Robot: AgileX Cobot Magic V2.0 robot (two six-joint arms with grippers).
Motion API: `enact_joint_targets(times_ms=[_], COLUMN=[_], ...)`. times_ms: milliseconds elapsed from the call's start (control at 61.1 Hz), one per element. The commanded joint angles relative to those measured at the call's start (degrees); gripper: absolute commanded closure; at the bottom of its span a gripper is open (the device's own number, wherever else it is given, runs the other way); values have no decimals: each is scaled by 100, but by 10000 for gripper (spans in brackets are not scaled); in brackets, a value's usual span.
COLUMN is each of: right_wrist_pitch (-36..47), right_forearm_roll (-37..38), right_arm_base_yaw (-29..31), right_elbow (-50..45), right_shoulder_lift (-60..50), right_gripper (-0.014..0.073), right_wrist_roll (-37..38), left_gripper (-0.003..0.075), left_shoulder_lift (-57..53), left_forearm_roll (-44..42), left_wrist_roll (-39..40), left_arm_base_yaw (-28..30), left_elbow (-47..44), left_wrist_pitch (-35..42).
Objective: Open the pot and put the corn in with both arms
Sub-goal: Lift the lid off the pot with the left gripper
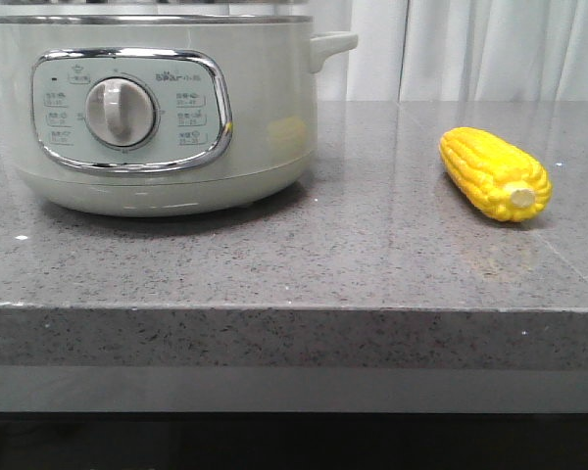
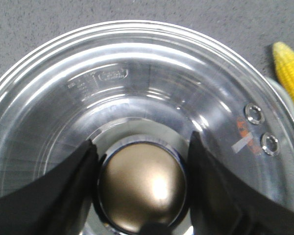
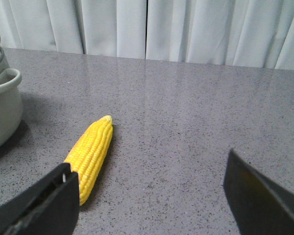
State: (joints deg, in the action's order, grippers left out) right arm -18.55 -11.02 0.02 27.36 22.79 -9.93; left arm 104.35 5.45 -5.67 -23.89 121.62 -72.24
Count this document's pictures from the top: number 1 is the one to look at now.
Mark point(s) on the yellow corn cob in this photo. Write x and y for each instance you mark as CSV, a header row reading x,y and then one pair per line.
x,y
502,181

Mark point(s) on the pale green electric cooking pot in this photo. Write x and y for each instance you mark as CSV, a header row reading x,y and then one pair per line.
x,y
144,116

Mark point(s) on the white curtain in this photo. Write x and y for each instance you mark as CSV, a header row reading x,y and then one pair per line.
x,y
402,51

